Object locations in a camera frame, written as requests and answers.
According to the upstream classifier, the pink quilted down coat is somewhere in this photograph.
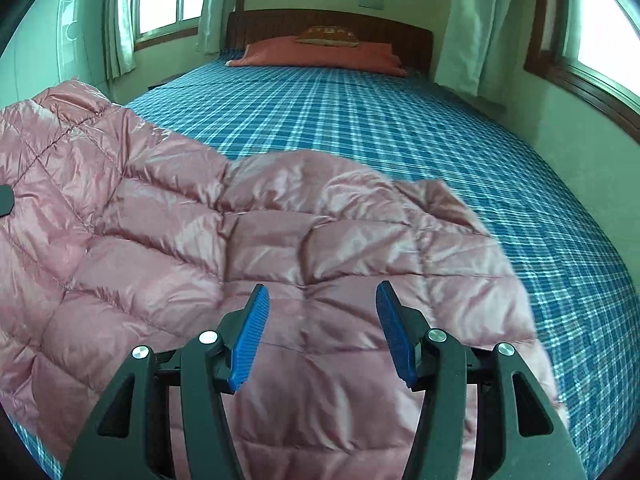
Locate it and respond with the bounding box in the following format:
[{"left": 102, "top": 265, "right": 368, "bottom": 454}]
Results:
[{"left": 1, "top": 80, "right": 567, "bottom": 479}]

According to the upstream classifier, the green patterned wardrobe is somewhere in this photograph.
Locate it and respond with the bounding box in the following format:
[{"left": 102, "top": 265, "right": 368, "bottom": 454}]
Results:
[{"left": 1, "top": 0, "right": 108, "bottom": 106}]

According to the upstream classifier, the blue plaid bed sheet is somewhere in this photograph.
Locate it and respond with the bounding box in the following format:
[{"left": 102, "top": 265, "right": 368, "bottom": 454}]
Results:
[{"left": 14, "top": 49, "right": 640, "bottom": 480}]

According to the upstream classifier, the orange red pillow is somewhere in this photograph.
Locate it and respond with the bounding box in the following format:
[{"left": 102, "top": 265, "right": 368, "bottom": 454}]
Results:
[{"left": 226, "top": 36, "right": 408, "bottom": 77}]

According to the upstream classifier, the pale green curtain right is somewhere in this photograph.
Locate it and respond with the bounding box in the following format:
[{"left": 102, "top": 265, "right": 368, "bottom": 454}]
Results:
[{"left": 435, "top": 0, "right": 515, "bottom": 106}]

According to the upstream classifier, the brown wooden headboard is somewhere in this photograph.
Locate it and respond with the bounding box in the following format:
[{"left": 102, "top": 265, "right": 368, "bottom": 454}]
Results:
[{"left": 226, "top": 8, "right": 434, "bottom": 77}]

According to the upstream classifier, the embroidered brown cushion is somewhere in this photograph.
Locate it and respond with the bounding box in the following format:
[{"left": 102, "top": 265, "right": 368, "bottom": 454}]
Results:
[{"left": 296, "top": 25, "right": 360, "bottom": 48}]

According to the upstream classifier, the side window brown frame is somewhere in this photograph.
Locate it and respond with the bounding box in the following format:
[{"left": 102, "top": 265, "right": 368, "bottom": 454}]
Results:
[{"left": 524, "top": 0, "right": 639, "bottom": 140}]

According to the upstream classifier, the white wall socket plate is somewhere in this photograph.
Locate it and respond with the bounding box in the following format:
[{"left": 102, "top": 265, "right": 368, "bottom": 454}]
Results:
[{"left": 358, "top": 0, "right": 385, "bottom": 11}]

